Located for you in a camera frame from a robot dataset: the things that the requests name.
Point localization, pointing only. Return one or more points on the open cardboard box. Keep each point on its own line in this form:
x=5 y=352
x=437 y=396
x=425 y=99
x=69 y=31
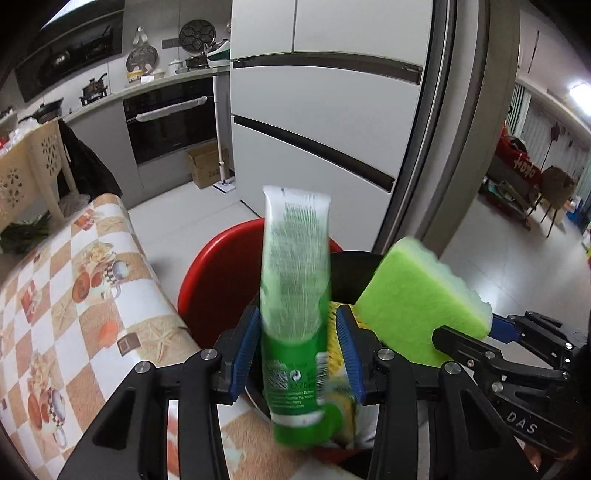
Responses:
x=205 y=166

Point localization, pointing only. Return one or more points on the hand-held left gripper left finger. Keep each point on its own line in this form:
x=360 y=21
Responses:
x=244 y=355

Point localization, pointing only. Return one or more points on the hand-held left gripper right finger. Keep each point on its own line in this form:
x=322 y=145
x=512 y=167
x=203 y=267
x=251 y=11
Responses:
x=353 y=360

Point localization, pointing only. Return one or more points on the white refrigerator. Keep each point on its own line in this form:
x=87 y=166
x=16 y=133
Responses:
x=332 y=92

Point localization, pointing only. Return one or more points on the black range hood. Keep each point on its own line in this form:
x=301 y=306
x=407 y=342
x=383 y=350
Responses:
x=69 y=60

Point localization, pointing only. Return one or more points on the black wok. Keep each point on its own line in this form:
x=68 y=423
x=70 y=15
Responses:
x=48 y=110

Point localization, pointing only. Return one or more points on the black jacket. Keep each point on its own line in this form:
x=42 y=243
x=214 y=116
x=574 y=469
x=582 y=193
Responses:
x=87 y=170

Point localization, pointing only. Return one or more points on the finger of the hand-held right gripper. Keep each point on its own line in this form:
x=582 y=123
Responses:
x=501 y=328
x=480 y=353

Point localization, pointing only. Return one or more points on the beige plastic chair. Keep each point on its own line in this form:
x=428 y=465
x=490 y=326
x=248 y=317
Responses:
x=27 y=170

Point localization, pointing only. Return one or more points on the black round mould pan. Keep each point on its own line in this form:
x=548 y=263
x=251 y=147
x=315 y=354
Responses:
x=196 y=33

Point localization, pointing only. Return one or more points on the brown wicker chair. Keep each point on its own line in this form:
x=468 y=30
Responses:
x=558 y=189

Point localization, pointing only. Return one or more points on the round metal plate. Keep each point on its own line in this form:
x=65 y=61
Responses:
x=142 y=59

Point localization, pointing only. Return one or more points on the dark green leafy vegetables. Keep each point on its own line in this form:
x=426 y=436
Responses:
x=23 y=235

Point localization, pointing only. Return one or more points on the black cooking pot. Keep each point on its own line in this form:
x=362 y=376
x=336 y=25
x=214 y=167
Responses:
x=94 y=90

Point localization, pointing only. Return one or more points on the checkered patterned tablecloth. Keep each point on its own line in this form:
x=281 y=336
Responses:
x=92 y=286

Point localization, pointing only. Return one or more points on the black built-in oven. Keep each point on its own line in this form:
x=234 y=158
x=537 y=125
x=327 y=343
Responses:
x=171 y=129

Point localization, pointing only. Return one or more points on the green squeeze tube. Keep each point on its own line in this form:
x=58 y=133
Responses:
x=295 y=258

